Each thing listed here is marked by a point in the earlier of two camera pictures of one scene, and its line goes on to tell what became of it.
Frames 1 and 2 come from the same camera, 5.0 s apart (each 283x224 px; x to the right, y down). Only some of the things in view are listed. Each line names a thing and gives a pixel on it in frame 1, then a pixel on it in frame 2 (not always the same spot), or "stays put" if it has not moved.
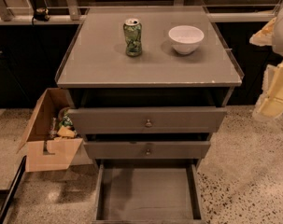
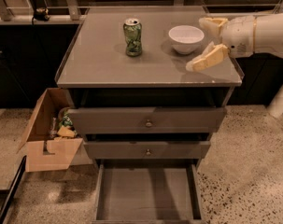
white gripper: [282, 35] → [239, 36]
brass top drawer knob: [148, 124] stays put
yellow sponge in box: [65, 132] stays put
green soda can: [133, 31] stays put
